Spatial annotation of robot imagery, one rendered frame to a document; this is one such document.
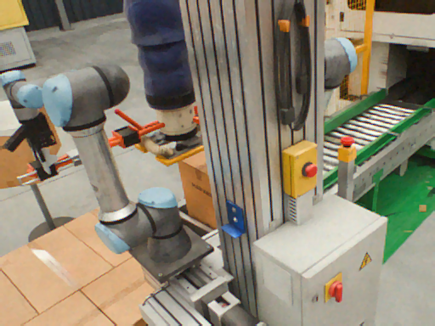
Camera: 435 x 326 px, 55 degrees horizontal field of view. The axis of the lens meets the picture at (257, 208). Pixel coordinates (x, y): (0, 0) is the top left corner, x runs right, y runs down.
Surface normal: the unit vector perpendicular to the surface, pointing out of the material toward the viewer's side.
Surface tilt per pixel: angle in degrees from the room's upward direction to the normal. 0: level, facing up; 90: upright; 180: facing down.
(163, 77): 74
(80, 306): 0
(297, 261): 0
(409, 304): 0
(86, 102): 85
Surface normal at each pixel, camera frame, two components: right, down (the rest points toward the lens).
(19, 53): 0.66, 0.39
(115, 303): -0.07, -0.82
